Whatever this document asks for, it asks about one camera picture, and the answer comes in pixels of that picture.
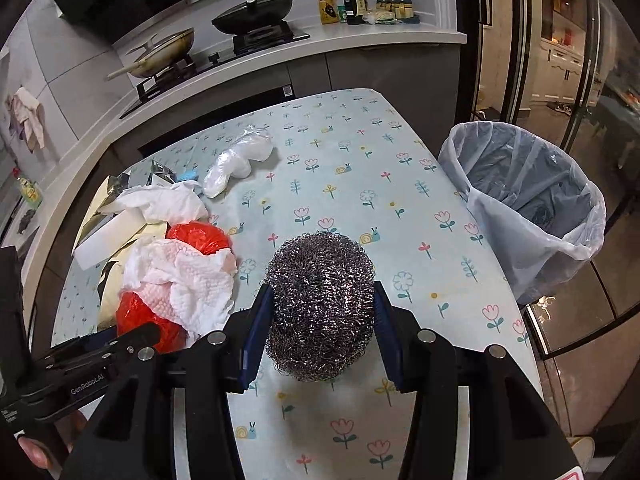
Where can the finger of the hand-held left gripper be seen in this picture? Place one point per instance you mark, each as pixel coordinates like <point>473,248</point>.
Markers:
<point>115,342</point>

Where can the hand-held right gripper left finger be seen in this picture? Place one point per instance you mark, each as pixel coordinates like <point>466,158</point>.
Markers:
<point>256,332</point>

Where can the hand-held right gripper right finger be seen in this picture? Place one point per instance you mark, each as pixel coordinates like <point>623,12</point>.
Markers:
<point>389,335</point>

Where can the steel wool scrubber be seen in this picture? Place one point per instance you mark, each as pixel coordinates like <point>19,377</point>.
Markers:
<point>320,305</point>

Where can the red plastic bag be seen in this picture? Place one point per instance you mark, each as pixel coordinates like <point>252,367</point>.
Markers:
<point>197,240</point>

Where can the clear bin liner bag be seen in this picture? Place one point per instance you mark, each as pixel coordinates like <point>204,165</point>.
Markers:
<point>500,230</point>

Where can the person's left hand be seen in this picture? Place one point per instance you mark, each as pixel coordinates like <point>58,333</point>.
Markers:
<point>67,432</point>

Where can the pale yellow packaging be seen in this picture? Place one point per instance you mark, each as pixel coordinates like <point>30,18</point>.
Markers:
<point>112,290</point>

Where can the white crumpled paper towel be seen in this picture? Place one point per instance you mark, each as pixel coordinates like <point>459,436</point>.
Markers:
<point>195,285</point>

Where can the white sponge block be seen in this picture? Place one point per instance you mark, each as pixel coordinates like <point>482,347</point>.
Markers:
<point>107,237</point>

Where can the floral tablecloth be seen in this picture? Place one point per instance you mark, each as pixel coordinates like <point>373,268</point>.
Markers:
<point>350,200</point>

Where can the beige paper packet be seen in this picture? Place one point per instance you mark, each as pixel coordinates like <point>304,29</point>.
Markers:
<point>97,200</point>

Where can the white crumpled tissue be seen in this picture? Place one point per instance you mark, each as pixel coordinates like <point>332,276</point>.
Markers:
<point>160,202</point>

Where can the small blue item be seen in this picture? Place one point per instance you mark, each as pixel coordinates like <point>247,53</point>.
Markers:
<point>189,176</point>

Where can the green bottle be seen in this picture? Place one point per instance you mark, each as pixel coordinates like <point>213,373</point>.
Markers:
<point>30,192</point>

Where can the silver foil wrapper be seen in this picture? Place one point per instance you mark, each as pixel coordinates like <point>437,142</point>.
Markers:
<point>162,172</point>

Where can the clear crumpled plastic bag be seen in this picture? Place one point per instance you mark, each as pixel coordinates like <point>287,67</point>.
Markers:
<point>235,155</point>

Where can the black built-in appliance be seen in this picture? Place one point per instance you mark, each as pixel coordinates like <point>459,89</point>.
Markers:
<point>225,115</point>

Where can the small white bin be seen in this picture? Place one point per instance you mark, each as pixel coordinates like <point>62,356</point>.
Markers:
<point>582,447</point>

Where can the hanging kitchen cloths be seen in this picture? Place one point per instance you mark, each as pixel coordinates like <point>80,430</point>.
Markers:
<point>27,120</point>

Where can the pair of shoes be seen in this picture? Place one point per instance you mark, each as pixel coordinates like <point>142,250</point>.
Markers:
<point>559,107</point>

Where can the beige wok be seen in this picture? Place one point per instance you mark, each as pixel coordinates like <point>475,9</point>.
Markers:
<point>160,52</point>

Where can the black gas stove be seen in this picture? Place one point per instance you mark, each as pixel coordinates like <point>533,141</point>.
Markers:
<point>260,37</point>

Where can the small white plastic bag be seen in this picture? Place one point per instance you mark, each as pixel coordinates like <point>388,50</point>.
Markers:
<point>376,17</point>

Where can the black wok with lid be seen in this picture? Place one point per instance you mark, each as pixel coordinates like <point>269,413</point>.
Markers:
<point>252,12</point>

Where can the white cabinet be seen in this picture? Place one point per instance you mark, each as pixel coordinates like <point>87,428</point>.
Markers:
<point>560,60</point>

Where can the small green jar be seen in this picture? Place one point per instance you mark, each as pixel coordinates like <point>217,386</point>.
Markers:
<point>341,14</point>

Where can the black framed glass door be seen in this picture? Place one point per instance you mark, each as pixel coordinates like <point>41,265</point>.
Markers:
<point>515,35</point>

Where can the green seasoning jar set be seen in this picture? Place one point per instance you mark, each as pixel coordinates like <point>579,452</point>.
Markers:
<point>397,7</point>

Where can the yellow seasoning packet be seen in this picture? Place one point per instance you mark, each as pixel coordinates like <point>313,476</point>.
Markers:
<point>326,2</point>

